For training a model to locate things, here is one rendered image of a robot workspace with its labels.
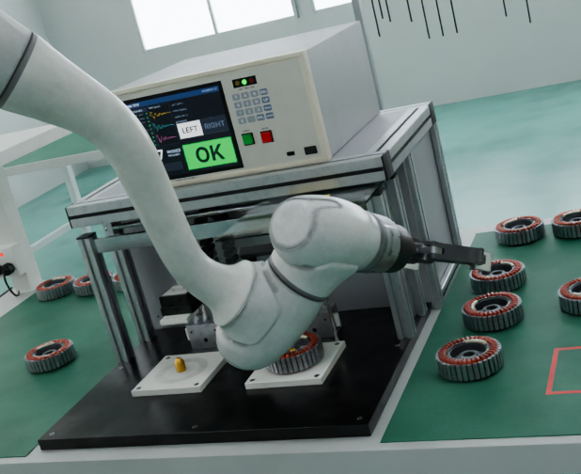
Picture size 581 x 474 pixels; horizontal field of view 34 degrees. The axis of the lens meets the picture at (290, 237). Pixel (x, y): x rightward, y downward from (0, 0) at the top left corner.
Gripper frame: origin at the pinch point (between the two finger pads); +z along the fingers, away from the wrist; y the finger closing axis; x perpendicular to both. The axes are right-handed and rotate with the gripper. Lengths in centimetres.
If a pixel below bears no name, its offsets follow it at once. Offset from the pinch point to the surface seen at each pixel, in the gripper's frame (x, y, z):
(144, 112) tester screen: 26, -58, -20
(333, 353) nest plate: -16.8, -25.6, 3.9
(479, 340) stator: -12.5, 0.7, 10.6
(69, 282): -4, -137, 26
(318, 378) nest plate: -21.3, -22.3, -4.1
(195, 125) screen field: 24, -48, -15
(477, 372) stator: -17.9, 3.5, 5.1
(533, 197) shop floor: 69, -143, 317
